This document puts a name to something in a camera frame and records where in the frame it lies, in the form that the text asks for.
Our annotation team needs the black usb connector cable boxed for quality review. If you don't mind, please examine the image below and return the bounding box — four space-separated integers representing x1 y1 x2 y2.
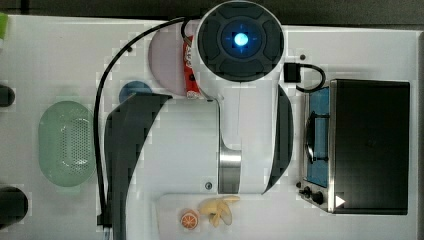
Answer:
283 62 327 94

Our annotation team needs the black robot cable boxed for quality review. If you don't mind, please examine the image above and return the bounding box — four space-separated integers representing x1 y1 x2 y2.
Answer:
93 16 188 228

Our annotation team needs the orange slice toy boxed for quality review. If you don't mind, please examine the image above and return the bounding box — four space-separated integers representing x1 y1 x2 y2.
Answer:
180 209 199 230

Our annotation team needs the green object at corner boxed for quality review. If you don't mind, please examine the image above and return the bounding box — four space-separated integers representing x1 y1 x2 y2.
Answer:
0 13 8 41

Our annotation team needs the red ketchup packet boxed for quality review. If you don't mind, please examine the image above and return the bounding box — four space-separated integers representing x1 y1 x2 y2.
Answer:
183 42 201 99

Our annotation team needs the black cylinder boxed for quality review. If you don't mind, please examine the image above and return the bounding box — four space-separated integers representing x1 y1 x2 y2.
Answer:
0 186 28 229
0 85 15 107

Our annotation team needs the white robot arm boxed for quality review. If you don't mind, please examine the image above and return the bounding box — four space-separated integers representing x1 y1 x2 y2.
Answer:
104 1 293 240

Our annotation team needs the black cylinder upper left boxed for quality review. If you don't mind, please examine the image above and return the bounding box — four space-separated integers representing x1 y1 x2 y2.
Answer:
0 85 15 107

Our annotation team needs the peeled banana toy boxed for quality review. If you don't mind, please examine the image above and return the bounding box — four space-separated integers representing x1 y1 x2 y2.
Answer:
199 195 240 228

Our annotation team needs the green perforated basket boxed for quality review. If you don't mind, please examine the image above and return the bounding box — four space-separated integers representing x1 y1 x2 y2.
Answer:
38 101 95 187

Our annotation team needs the black cylinder lower left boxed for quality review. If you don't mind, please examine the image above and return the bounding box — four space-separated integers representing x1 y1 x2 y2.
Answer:
0 186 28 229

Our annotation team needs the blue small bowl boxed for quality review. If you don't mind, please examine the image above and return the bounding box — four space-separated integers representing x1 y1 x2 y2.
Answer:
119 81 153 103

